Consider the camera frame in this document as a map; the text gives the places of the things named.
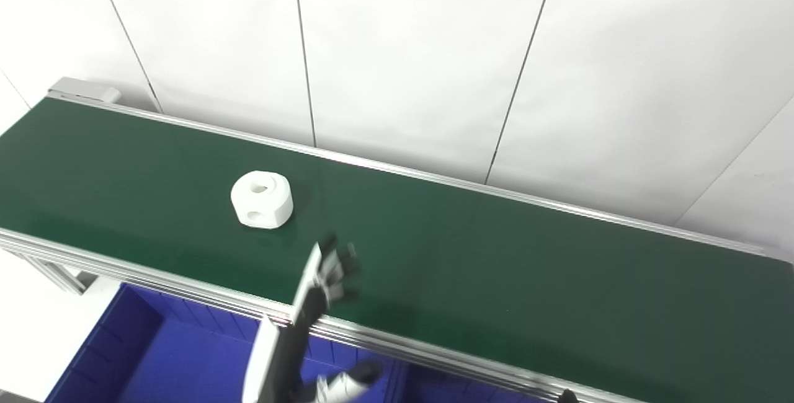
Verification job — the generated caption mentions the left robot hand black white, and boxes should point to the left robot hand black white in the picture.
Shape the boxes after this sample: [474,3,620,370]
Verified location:
[242,236,382,403]

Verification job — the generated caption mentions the white round plastic part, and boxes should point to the white round plastic part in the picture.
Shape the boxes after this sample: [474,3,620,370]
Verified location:
[231,170,293,229]

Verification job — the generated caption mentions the green conveyor belt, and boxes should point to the green conveyor belt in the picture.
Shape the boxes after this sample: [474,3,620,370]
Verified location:
[0,77,794,403]
[0,98,794,403]

